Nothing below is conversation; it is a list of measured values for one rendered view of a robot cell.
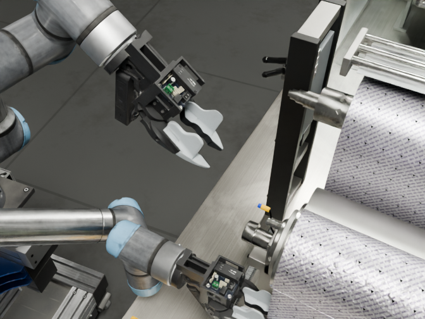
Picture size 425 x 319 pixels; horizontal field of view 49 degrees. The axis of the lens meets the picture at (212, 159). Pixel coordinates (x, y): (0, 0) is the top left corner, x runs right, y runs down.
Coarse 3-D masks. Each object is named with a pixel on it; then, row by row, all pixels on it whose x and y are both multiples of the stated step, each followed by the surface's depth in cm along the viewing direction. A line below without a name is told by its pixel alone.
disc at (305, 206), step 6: (306, 204) 73; (300, 210) 71; (294, 222) 69; (288, 234) 68; (288, 240) 69; (282, 246) 68; (282, 252) 68; (276, 264) 69; (276, 270) 70; (270, 282) 71
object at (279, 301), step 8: (272, 296) 76; (280, 296) 75; (288, 296) 73; (272, 304) 78; (280, 304) 77; (288, 304) 75; (296, 304) 74; (304, 304) 73; (272, 312) 80; (280, 312) 79; (288, 312) 77; (296, 312) 76; (304, 312) 74; (312, 312) 73; (320, 312) 72
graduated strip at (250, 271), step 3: (270, 228) 118; (270, 231) 118; (249, 267) 111; (252, 267) 111; (246, 270) 111; (249, 270) 111; (252, 270) 111; (255, 270) 111; (246, 273) 110; (249, 273) 110; (252, 273) 110; (246, 276) 110; (249, 276) 110; (252, 276) 110; (249, 279) 109; (237, 300) 106; (234, 303) 105; (237, 303) 105
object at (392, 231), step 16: (320, 192) 85; (320, 208) 82; (336, 208) 82; (352, 208) 82; (368, 208) 83; (352, 224) 80; (368, 224) 80; (384, 224) 80; (400, 224) 80; (384, 240) 78; (400, 240) 78; (416, 240) 78
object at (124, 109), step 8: (120, 72) 67; (120, 80) 68; (128, 80) 67; (120, 88) 69; (128, 88) 68; (120, 96) 70; (128, 96) 70; (120, 104) 72; (128, 104) 71; (120, 112) 73; (128, 112) 73; (120, 120) 75; (128, 120) 75
